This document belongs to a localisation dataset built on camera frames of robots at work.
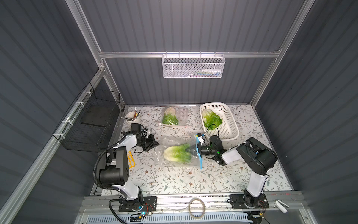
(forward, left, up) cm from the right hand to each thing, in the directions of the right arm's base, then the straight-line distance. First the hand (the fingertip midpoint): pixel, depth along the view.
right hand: (187, 151), depth 83 cm
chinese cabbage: (-1, +4, 0) cm, 4 cm away
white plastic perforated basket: (+23, -32, -10) cm, 40 cm away
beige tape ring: (-25, -1, -11) cm, 27 cm away
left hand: (+7, +18, -4) cm, 20 cm away
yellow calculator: (-2, +36, -8) cm, 37 cm away
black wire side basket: (+6, +52, +19) cm, 56 cm away
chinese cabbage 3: (+28, +13, -1) cm, 31 cm away
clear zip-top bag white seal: (+31, +8, -3) cm, 32 cm away
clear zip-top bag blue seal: (+13, +14, -10) cm, 21 cm away
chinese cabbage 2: (+26, -17, -1) cm, 31 cm away
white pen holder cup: (+28, +40, -1) cm, 49 cm away
